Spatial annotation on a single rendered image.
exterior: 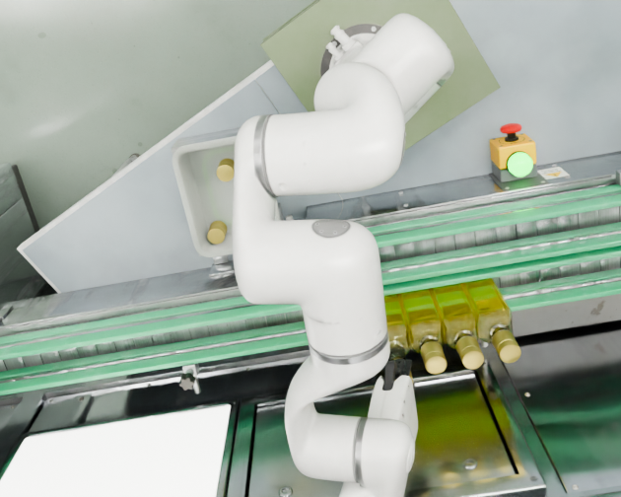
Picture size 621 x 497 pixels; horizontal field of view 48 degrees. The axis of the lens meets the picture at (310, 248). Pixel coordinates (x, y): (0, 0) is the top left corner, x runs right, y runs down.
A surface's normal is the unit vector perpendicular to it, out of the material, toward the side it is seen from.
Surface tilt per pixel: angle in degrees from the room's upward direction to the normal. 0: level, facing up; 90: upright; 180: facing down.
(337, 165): 12
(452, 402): 90
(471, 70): 2
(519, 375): 90
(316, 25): 2
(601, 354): 89
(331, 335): 23
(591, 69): 0
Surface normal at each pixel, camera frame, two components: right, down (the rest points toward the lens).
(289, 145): -0.25, -0.10
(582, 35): 0.01, 0.38
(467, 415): -0.18, -0.91
